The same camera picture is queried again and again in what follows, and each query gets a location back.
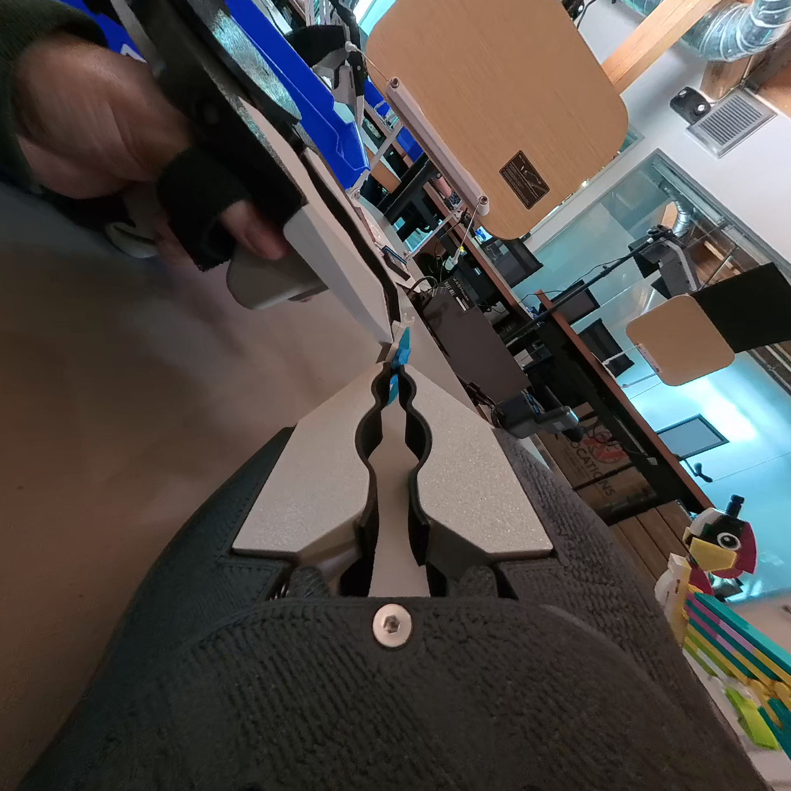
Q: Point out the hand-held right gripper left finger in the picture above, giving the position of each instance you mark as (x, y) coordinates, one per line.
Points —
(309, 494)

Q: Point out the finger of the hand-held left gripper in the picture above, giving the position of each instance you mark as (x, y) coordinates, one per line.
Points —
(333, 259)

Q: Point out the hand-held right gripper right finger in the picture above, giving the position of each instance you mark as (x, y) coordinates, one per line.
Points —
(482, 494)

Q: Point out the small white blue lego piece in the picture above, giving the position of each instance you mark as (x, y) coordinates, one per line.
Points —
(401, 355)

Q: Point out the person's left forearm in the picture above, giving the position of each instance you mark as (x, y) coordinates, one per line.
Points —
(25, 18)

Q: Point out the colourful lego bird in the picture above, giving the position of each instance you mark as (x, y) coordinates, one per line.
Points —
(741, 642)

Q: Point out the person's left hand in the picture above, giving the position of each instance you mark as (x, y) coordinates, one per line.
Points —
(92, 123)

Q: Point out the blue plastic bin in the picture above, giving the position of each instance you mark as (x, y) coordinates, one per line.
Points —
(296, 80)
(395, 136)

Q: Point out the grey black device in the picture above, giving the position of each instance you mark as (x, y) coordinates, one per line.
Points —
(531, 417)

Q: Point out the printed wooden crate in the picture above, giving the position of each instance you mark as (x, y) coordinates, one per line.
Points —
(593, 476)

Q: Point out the black electronics box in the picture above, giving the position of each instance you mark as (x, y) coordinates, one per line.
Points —
(476, 346)

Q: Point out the white bar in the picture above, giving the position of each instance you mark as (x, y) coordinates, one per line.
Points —
(432, 142)

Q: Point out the brown edged desk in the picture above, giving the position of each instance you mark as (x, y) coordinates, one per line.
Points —
(618, 395)

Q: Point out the black monitor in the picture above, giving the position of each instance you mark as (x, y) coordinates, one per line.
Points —
(574, 301)

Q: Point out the small wood panel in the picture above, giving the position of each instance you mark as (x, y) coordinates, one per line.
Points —
(680, 340)

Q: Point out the wooden ceiling beam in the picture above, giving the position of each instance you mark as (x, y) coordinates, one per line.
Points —
(655, 43)

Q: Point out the white air vent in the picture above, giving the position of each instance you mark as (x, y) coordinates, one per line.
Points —
(732, 123)

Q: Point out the silver air duct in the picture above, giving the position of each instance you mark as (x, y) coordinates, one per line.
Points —
(735, 25)

